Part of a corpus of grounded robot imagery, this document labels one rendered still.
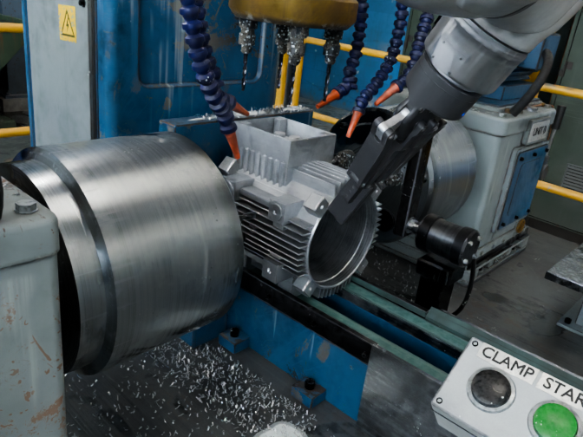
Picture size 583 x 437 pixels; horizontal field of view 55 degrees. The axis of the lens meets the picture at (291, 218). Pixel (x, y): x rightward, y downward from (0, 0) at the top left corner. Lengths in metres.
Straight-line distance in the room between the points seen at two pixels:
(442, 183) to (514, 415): 0.58
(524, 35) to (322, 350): 0.48
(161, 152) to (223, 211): 0.09
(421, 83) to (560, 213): 3.45
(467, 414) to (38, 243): 0.36
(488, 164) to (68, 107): 0.77
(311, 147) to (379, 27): 6.10
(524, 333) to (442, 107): 0.63
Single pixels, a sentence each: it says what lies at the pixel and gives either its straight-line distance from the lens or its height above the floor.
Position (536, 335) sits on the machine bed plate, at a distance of 1.15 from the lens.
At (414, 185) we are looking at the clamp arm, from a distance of 0.87.
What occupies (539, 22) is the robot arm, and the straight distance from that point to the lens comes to 0.55.
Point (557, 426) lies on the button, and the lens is 0.47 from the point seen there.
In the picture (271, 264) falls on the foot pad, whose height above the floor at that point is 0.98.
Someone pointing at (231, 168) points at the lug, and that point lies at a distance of 0.85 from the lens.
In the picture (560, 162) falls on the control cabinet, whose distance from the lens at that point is 3.96.
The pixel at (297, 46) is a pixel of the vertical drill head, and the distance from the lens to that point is 0.77.
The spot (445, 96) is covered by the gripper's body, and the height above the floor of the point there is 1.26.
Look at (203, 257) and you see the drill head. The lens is 0.59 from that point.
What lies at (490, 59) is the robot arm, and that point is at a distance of 0.57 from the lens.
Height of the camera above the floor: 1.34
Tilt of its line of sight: 22 degrees down
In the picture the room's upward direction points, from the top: 7 degrees clockwise
